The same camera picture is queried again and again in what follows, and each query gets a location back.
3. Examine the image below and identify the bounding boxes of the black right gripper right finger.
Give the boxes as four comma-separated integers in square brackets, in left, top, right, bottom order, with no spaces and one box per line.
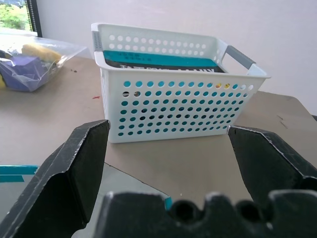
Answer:
[228,125,317,203]

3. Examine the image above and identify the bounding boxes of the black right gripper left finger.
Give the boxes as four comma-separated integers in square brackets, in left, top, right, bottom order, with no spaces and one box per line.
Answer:
[0,119,111,238]

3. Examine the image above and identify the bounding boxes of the teal and black packet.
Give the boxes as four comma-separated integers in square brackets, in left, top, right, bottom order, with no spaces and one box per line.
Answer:
[102,50,226,74]

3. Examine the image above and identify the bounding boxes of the purple item in bag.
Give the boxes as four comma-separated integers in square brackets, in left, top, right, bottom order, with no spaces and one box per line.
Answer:
[0,55,48,92]

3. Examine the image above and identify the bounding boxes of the white perforated plastic basket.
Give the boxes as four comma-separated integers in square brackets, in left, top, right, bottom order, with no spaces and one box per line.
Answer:
[91,22,271,144]

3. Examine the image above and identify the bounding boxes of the clear plastic bag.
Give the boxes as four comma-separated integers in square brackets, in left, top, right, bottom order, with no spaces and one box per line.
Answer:
[0,33,88,93]

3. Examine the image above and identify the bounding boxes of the yellow item in bag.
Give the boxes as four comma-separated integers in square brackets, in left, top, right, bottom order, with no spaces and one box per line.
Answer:
[21,44,62,63]

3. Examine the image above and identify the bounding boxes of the black window frame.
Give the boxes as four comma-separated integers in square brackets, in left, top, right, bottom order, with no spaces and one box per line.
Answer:
[25,0,42,38]

